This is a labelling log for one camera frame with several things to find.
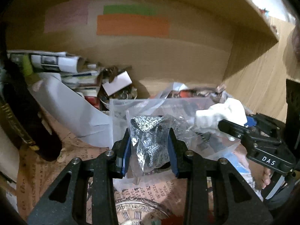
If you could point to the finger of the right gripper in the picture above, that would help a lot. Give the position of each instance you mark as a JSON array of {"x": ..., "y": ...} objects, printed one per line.
[
  {"x": 232, "y": 129},
  {"x": 261, "y": 122}
]

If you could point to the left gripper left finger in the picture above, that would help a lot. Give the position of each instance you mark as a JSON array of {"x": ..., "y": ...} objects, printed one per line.
[{"x": 64, "y": 201}]

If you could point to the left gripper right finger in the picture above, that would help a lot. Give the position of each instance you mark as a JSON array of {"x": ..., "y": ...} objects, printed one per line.
[{"x": 216, "y": 193}]

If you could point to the white cloth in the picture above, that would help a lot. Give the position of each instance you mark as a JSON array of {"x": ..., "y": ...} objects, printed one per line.
[{"x": 231, "y": 110}]

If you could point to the black white patterned scrunchie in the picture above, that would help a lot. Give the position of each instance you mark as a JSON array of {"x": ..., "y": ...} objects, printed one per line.
[{"x": 149, "y": 136}]

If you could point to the person's right hand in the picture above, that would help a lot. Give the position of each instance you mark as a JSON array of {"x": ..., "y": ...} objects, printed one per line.
[{"x": 265, "y": 180}]

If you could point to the clear plastic storage box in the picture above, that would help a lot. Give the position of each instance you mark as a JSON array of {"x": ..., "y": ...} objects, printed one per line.
[{"x": 208, "y": 145}]

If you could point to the vintage newspaper print tablecloth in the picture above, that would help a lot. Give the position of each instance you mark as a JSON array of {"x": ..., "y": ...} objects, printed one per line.
[{"x": 64, "y": 202}]

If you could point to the brown striped hanging bag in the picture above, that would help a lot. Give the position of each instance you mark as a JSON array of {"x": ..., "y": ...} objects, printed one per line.
[{"x": 295, "y": 40}]

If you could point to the wooden shelf board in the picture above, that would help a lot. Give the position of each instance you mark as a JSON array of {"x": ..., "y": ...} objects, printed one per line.
[{"x": 209, "y": 40}]

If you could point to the small white cardboard box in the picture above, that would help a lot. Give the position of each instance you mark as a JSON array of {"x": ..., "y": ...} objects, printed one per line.
[{"x": 120, "y": 81}]

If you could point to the dark wine bottle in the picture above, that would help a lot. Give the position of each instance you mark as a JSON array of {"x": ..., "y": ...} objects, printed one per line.
[{"x": 24, "y": 114}]

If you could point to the rolled newspaper stack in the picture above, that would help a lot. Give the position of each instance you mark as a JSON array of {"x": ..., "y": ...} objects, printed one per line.
[{"x": 72, "y": 70}]

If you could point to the orange sticky paper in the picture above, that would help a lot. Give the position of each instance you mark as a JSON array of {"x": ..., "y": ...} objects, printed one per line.
[{"x": 132, "y": 25}]

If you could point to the green sticky paper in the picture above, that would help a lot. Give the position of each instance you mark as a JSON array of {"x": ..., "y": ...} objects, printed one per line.
[{"x": 134, "y": 9}]

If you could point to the pink sticky paper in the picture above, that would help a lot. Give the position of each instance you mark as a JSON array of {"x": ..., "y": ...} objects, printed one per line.
[{"x": 67, "y": 14}]

